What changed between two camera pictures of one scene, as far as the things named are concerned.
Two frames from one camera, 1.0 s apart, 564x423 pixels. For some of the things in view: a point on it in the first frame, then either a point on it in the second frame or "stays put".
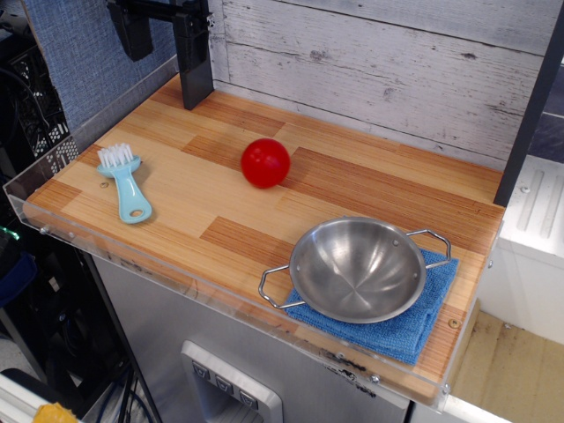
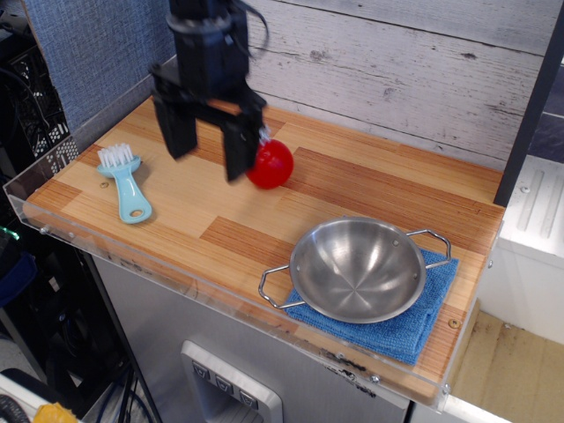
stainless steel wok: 356,270 stays put
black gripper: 191,33 to 211,68
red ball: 265,163 stays put
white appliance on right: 525,277 stays put
